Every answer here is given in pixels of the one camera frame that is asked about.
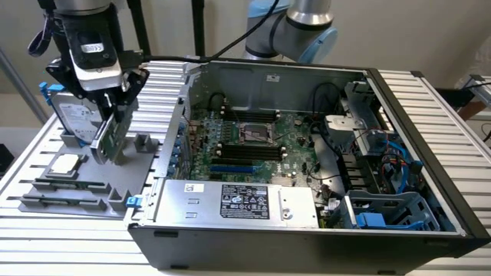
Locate thick black cable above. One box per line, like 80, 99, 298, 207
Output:
119, 0, 293, 70

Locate silver CPU chip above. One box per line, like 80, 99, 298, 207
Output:
52, 154, 88, 175

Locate blue expansion slot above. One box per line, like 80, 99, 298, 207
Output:
210, 166, 258, 175

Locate green RAM stick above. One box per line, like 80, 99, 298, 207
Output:
23, 195, 102, 206
34, 178, 107, 188

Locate grey parts rack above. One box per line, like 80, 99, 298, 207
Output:
18, 99, 163, 220

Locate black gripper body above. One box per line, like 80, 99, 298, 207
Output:
52, 3, 128, 101

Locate short black wire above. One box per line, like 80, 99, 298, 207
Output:
209, 91, 229, 110

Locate silver power supply unit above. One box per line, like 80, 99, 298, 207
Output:
153, 179, 322, 230

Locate metal drive cage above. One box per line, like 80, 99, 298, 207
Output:
323, 80, 397, 158

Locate black open PC case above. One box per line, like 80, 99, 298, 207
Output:
126, 56, 491, 271

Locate black expansion slot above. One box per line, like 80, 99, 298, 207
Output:
211, 160, 254, 167

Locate green graphics card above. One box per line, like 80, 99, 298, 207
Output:
90, 110, 136, 167

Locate black wire loop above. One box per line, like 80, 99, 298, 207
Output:
311, 82, 343, 116

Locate blue cable loop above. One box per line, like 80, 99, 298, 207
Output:
27, 11, 55, 58

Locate black RAM slot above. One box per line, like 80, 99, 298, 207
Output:
223, 105, 278, 111
222, 148, 286, 153
222, 152, 286, 158
223, 110, 278, 115
222, 156, 286, 162
222, 143, 286, 149

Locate blue disk bracket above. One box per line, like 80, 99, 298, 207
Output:
38, 82, 66, 116

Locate silver hard disk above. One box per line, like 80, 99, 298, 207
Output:
50, 91, 106, 144

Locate black stand pole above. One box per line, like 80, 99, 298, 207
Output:
127, 0, 151, 56
191, 0, 207, 56

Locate CPU socket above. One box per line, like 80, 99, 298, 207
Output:
238, 122, 275, 145

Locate black box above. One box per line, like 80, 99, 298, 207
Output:
0, 143, 16, 177

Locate grey disk bay cage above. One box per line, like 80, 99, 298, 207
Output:
342, 190, 443, 232

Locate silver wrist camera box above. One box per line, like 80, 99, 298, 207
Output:
68, 28, 124, 91

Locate green motherboard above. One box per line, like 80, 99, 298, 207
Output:
183, 108, 346, 198

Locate blue SATA wire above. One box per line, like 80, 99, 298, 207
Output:
382, 137, 426, 198

